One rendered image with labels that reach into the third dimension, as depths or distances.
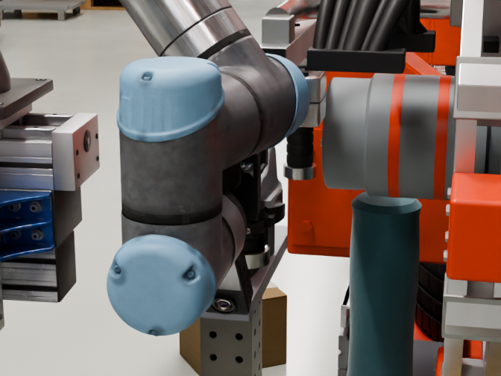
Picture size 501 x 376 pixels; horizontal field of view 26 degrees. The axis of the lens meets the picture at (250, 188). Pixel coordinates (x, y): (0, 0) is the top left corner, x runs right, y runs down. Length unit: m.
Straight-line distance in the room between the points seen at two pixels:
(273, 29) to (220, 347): 1.10
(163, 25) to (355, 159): 0.38
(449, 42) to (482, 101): 2.71
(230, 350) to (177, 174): 1.32
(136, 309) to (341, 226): 1.04
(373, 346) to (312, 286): 1.71
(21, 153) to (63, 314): 1.37
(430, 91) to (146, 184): 0.50
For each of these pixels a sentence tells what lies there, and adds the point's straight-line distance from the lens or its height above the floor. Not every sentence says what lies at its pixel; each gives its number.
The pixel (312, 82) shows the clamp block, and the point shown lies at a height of 0.94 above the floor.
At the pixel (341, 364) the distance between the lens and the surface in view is 2.00.
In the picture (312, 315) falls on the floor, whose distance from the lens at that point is 2.92.
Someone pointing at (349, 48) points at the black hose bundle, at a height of 0.98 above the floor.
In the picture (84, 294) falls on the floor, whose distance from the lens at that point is 3.10.
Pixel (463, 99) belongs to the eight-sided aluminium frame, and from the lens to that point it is 0.96.
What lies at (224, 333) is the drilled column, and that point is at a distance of 2.05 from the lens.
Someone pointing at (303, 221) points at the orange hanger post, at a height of 0.58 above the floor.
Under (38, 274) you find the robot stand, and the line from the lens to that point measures 1.69.
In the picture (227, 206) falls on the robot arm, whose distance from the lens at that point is 0.88.
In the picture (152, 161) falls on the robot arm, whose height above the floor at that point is 0.94.
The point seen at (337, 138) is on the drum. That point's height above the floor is 0.86.
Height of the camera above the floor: 1.14
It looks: 16 degrees down
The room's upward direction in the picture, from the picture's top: straight up
